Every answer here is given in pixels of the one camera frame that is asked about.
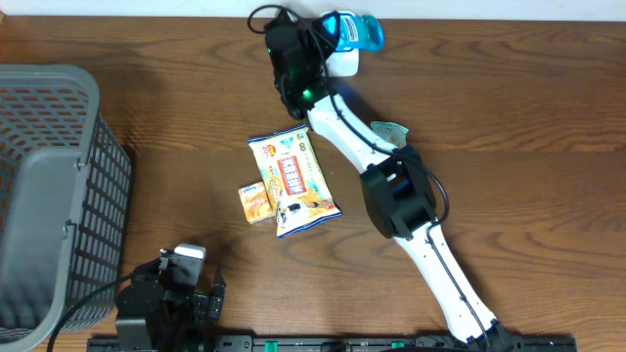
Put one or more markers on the blue mouthwash bottle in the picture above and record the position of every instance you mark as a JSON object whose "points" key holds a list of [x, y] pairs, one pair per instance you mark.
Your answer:
{"points": [[371, 33]]}

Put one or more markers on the grey plastic shopping basket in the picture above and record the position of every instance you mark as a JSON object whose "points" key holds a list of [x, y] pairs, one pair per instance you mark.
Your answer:
{"points": [[65, 189]]}

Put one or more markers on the yellow snack bag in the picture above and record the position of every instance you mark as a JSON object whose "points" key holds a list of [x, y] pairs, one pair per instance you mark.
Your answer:
{"points": [[293, 179]]}

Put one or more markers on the light green packet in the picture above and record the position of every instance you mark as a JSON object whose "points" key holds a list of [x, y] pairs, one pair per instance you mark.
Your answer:
{"points": [[392, 132]]}

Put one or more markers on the orange small carton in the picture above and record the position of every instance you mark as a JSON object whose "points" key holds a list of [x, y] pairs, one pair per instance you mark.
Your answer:
{"points": [[255, 203]]}

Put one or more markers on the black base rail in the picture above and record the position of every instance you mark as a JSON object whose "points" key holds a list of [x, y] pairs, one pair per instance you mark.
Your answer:
{"points": [[246, 343]]}

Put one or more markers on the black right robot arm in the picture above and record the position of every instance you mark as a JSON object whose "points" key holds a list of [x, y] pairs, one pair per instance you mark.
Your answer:
{"points": [[398, 189]]}

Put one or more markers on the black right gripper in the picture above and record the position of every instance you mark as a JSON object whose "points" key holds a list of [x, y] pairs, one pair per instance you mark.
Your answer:
{"points": [[313, 26]]}

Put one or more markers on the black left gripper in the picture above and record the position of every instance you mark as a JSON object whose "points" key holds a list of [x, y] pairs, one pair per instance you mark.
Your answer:
{"points": [[201, 303]]}

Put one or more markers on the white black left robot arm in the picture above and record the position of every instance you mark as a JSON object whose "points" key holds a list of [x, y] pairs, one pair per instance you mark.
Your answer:
{"points": [[162, 310]]}

